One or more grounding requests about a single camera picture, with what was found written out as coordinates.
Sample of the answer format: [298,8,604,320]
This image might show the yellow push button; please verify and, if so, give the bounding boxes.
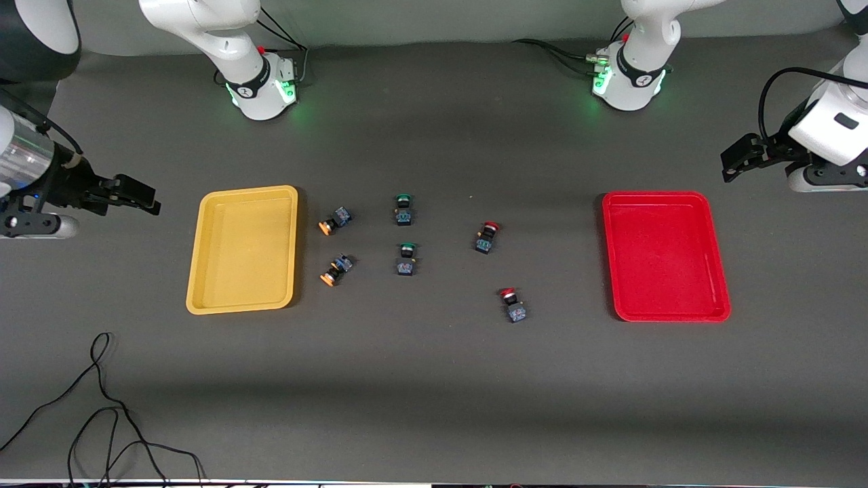
[318,206,353,237]
[319,254,356,287]

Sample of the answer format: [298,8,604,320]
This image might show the red push button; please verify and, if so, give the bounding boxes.
[474,221,501,256]
[498,287,528,324]

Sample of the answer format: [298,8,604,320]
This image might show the yellow plastic tray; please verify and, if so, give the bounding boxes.
[186,185,300,316]

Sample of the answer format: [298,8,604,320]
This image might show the red plastic tray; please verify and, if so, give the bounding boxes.
[602,191,732,323]

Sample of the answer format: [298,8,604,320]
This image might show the dark grey table mat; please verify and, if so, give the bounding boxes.
[0,27,868,485]

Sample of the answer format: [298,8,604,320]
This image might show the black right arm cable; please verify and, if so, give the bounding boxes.
[0,87,83,158]

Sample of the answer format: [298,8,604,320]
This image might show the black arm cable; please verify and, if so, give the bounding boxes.
[758,66,868,146]
[0,87,83,158]

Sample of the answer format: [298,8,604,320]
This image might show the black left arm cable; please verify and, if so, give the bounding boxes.
[758,66,868,146]

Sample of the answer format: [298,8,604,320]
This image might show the thin black loose cable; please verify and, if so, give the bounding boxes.
[0,331,204,488]

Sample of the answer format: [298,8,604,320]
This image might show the black right arm base cables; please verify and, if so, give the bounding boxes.
[252,7,310,87]

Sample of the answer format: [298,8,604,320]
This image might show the black arm base cables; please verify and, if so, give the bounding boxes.
[512,14,635,77]
[252,7,310,87]

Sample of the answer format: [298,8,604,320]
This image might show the black left arm base cables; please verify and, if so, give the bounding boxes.
[512,14,635,77]

